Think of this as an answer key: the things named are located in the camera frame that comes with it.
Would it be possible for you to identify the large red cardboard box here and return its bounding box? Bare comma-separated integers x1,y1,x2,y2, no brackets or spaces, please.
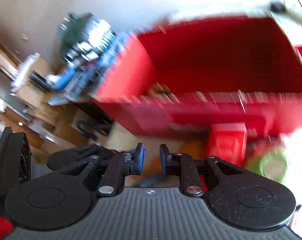
92,15,302,138

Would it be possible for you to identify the pile of folded clothes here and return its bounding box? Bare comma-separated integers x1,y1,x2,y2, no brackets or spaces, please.
58,12,115,68

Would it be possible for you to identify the green plush doll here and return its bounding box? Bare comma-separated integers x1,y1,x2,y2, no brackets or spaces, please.
244,138,287,184

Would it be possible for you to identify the red printed carton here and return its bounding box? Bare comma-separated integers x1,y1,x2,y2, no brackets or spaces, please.
205,122,247,167

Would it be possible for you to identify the black power adapter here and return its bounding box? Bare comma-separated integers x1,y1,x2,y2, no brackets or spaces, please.
269,1,286,13

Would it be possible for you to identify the cardboard boxes stack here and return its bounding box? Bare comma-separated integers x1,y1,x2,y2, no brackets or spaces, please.
11,53,112,145

